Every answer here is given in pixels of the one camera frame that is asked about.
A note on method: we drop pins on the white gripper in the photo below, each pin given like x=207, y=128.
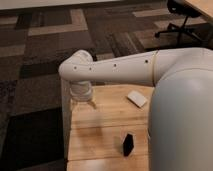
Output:
x=82, y=92

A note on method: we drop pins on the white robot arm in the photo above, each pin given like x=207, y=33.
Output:
x=180, y=126

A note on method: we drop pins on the black eraser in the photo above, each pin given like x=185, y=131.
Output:
x=128, y=145

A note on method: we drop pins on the white flat card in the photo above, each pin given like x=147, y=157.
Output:
x=137, y=98

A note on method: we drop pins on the wooden desk top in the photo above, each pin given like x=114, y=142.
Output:
x=205, y=7

